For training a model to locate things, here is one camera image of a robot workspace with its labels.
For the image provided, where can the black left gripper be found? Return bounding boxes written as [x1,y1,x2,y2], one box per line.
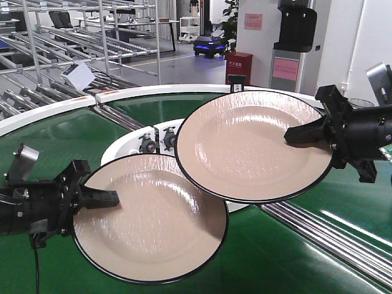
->
[1,160,119,248]

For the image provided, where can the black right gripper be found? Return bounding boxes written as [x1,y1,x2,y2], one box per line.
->
[284,85,391,183]

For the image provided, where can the beige plate black rim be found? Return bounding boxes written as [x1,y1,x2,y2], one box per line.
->
[73,154,228,284]
[175,91,332,203]

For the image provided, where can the left green bearing block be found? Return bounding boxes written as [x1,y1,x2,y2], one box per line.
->
[139,134,156,154]

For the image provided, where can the green bearing block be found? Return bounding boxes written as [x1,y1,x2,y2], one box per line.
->
[139,134,156,154]
[163,126,176,151]

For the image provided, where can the left steel conveyor rollers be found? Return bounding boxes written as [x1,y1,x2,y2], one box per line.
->
[91,104,145,132]

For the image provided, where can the steel conveyor rollers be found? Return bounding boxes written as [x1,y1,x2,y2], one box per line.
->
[91,104,145,132]
[258,202,391,290]

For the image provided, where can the black sensor box on rim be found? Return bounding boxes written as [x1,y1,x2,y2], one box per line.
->
[227,74,246,93]

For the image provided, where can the right green bearing block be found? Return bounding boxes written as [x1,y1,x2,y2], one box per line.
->
[163,126,176,151]

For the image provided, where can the white outer conveyor rim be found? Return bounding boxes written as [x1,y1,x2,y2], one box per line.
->
[0,84,392,138]

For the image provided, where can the red fire equipment box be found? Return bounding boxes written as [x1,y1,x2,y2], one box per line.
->
[225,52,253,86]

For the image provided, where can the black water dispenser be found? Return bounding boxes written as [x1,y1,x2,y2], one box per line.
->
[269,1,317,92]

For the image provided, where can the white control box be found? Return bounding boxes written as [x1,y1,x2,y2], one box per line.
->
[61,61,95,91]

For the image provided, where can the green potted plant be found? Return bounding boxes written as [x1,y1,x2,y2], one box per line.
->
[216,0,239,54]

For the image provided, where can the green round conveyor belt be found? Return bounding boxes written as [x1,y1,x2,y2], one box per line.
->
[1,108,391,293]

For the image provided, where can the black blue mobile robot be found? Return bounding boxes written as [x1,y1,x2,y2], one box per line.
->
[194,20,225,58]

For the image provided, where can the right steel conveyor rollers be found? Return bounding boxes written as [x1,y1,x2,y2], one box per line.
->
[258,202,391,290]

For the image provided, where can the white rolling cart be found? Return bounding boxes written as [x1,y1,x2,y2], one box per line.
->
[179,17,200,43]

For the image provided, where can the metal roller rack shelving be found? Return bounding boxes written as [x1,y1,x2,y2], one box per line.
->
[1,1,160,119]

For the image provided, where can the wire mesh trash bin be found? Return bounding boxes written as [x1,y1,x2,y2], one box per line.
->
[349,99,374,108]

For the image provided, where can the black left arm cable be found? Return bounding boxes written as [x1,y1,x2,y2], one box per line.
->
[29,234,41,294]

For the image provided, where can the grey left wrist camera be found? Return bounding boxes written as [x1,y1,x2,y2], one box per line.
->
[4,143,39,186]

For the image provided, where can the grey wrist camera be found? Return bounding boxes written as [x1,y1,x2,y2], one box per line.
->
[4,143,39,186]
[366,62,391,106]

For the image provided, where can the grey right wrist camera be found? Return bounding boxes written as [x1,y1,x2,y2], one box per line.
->
[366,62,391,106]

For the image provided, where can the white inner conveyor ring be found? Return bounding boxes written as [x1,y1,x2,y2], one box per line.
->
[100,118,264,214]

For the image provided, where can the pink wall notice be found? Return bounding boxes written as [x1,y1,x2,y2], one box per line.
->
[244,13,263,31]

